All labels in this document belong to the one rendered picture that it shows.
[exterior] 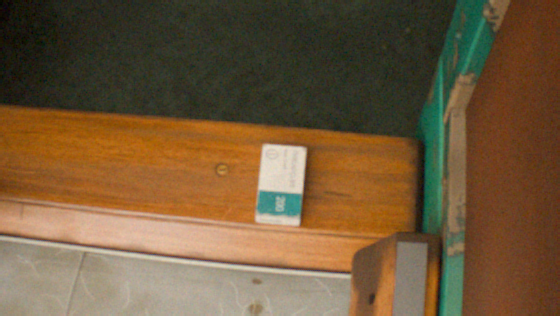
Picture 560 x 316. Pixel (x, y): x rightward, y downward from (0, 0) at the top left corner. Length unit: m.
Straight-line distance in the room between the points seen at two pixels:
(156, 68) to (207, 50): 0.10
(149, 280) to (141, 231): 0.04
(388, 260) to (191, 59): 1.10
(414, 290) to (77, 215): 0.29
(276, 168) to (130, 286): 0.16
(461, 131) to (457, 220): 0.07
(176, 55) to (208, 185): 0.96
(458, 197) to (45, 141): 0.36
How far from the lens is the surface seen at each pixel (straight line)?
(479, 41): 0.56
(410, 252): 0.61
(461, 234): 0.60
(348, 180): 0.73
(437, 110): 0.70
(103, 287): 0.73
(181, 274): 0.72
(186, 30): 1.70
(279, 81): 1.63
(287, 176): 0.70
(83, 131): 0.76
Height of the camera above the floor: 1.43
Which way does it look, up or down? 66 degrees down
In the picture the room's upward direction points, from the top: 2 degrees clockwise
